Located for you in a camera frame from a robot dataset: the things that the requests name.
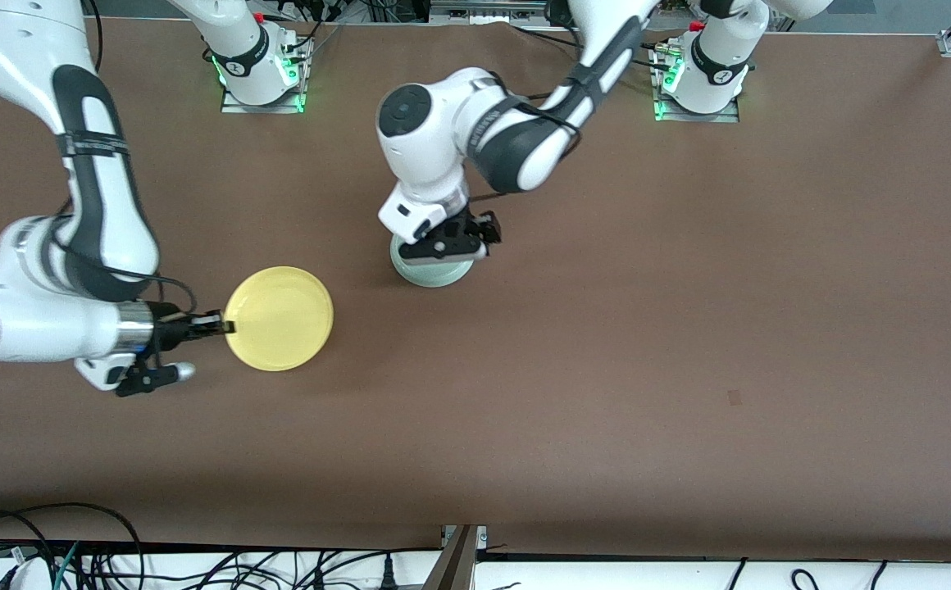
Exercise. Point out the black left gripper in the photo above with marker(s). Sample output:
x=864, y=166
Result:
x=472, y=226

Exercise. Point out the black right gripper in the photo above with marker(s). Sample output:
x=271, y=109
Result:
x=170, y=324

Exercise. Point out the pale green plate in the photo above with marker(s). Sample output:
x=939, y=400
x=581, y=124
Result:
x=434, y=274

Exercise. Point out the yellow plate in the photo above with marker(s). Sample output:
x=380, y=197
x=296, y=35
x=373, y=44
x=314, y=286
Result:
x=279, y=319

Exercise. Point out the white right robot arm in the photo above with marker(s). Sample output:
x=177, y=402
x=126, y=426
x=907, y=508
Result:
x=25, y=311

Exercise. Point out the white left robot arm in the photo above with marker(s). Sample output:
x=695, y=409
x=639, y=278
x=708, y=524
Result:
x=434, y=156

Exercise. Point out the brown table cover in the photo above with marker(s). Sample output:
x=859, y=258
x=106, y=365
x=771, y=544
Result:
x=525, y=410

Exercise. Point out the grey power strip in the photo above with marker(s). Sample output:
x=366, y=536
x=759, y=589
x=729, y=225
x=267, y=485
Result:
x=488, y=11

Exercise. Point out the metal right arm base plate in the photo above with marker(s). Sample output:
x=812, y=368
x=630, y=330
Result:
x=299, y=100

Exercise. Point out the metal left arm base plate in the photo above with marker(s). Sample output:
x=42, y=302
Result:
x=730, y=116

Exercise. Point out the aluminium frame profile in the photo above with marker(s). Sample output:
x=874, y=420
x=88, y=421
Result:
x=455, y=561

